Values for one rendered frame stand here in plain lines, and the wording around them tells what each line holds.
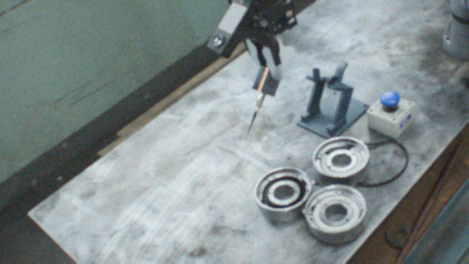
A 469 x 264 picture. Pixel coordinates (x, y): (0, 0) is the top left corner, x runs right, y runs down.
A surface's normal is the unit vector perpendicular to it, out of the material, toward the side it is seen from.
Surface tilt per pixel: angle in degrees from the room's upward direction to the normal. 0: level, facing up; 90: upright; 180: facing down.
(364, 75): 0
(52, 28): 90
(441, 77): 0
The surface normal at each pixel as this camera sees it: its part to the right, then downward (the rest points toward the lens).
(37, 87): 0.74, 0.33
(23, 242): -0.16, -0.76
